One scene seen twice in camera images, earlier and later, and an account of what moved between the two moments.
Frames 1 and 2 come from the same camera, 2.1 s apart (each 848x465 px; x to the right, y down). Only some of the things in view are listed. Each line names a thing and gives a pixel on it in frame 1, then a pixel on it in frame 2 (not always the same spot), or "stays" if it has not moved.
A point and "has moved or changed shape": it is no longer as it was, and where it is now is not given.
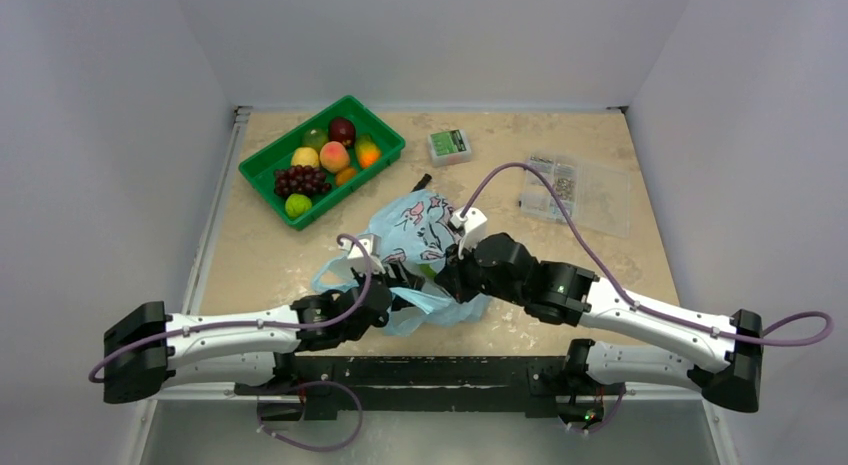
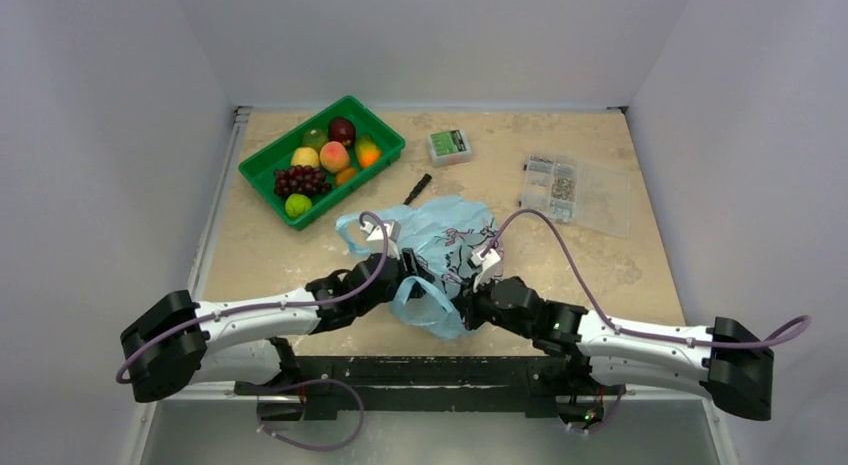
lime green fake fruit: [297, 205] stays
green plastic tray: [259, 168] stays
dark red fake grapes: [300, 179] stays
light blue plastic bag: [422, 236] has moved or changed shape
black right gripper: [453, 276] → [468, 292]
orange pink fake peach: [334, 157] stays
